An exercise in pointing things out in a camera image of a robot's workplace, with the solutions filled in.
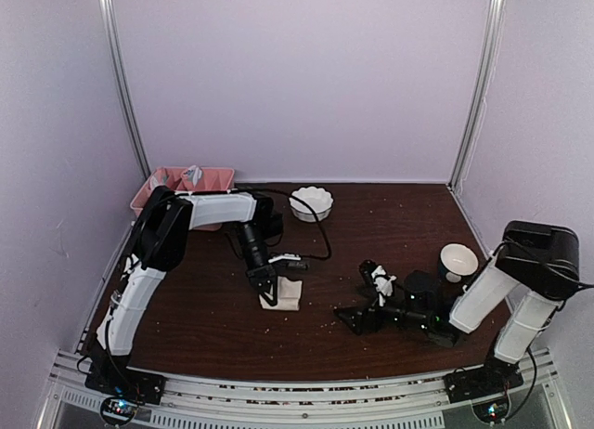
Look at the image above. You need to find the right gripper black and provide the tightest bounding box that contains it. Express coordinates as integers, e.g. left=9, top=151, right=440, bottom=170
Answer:
left=335, top=283, right=433, bottom=335

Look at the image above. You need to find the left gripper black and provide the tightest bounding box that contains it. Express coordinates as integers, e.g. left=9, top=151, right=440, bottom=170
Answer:
left=235, top=222, right=278, bottom=307

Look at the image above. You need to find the cream sock brown trim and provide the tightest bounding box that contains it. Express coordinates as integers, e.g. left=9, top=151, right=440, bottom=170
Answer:
left=259, top=276, right=303, bottom=312

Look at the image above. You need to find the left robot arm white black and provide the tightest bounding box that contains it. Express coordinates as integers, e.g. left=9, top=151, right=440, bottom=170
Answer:
left=89, top=186, right=282, bottom=396

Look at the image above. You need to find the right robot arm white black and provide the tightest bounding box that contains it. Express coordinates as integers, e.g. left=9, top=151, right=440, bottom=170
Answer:
left=334, top=220, right=587, bottom=394

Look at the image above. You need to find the white fluted bowl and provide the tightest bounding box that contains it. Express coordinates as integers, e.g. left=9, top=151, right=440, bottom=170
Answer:
left=289, top=186, right=334, bottom=223

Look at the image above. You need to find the pink divided organizer tray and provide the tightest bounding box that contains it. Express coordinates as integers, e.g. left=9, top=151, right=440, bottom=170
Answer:
left=130, top=166, right=235, bottom=217

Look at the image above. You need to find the pink packet in tray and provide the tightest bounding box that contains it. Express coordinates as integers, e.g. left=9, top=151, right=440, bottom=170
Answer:
left=148, top=167, right=169, bottom=191

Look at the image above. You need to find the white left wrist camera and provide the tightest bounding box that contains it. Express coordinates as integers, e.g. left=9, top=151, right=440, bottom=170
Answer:
left=268, top=253, right=309, bottom=270

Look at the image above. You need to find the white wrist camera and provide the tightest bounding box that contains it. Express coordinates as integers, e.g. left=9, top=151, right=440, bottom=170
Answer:
left=358, top=260, right=397, bottom=307
left=268, top=253, right=309, bottom=270

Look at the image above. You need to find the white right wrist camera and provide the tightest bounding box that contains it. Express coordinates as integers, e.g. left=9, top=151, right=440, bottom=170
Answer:
left=358, top=260, right=397, bottom=307

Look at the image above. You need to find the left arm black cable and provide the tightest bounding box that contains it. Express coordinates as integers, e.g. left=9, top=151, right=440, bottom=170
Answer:
left=236, top=187, right=333, bottom=263

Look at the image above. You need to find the aluminium front rail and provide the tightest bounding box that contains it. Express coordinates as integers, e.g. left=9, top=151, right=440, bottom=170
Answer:
left=33, top=349, right=577, bottom=428

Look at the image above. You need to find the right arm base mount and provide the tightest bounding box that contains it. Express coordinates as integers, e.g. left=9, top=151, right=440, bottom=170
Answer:
left=444, top=363, right=524, bottom=425

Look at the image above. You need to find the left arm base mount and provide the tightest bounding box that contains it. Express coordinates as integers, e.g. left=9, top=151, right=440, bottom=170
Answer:
left=84, top=346, right=166, bottom=428

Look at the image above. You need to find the left aluminium frame post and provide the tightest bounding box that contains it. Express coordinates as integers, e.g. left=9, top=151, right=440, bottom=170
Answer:
left=98, top=0, right=151, bottom=178

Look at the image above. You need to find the aluminium frame post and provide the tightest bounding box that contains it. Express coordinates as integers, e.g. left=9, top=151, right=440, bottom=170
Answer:
left=448, top=0, right=505, bottom=193
left=98, top=0, right=151, bottom=178

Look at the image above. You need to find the right aluminium frame post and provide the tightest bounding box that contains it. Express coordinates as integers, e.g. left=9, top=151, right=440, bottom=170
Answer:
left=448, top=0, right=505, bottom=193

